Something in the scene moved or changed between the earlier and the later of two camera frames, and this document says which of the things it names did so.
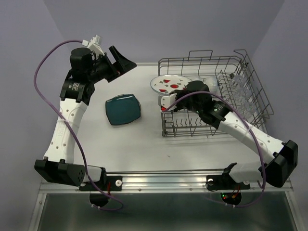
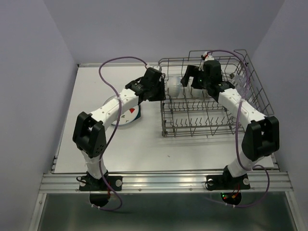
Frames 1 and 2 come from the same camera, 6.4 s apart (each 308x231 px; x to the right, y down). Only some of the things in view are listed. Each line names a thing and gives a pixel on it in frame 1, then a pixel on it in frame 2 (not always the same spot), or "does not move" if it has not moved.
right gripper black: (180, 91) -> (193, 71)
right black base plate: (224, 182) does not move
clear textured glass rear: (237, 82) does not move
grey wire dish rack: (216, 84) does not move
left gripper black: (123, 65) -> (161, 96)
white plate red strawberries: (166, 84) -> (128, 116)
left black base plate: (110, 183) does not move
